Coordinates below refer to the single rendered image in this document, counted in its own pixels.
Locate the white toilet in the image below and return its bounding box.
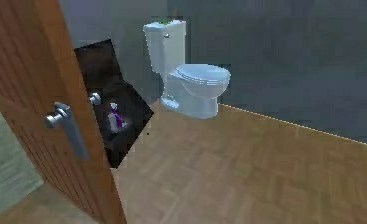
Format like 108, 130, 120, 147
143, 19, 232, 120

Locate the silver door handle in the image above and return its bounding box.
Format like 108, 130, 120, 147
88, 92, 103, 107
44, 101, 90, 161

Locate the brown wooden room door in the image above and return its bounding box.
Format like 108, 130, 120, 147
0, 0, 128, 224

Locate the white purple spray bottle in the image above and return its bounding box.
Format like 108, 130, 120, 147
107, 102, 128, 134

